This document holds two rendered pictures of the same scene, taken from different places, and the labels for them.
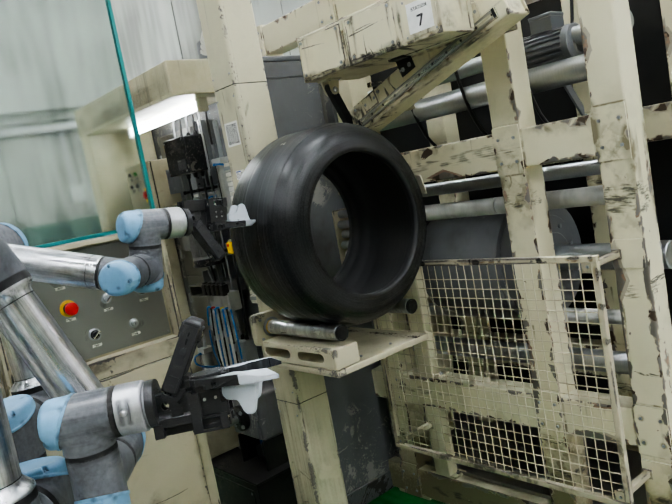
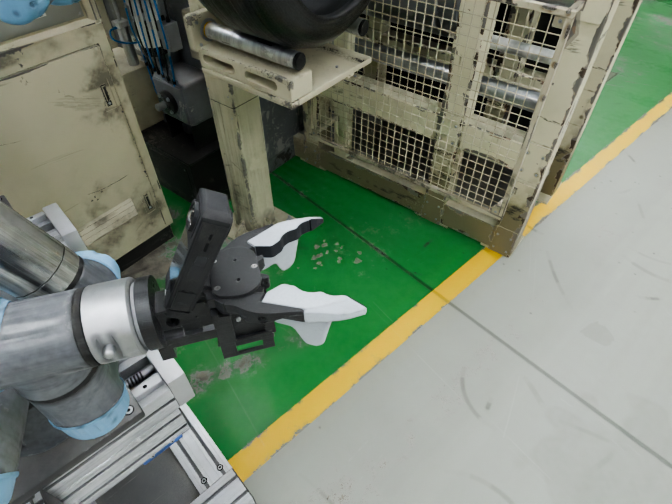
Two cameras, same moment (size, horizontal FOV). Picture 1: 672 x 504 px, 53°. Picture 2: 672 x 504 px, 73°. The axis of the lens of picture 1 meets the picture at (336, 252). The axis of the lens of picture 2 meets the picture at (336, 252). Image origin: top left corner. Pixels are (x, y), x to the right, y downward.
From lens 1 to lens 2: 0.72 m
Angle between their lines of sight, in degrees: 42
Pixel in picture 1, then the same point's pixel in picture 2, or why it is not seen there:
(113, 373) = (23, 67)
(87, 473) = (63, 409)
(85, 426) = (44, 372)
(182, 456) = (118, 148)
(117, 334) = not seen: hidden behind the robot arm
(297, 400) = (232, 105)
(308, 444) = (241, 143)
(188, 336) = (210, 239)
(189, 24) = not seen: outside the picture
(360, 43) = not seen: outside the picture
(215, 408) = (254, 326)
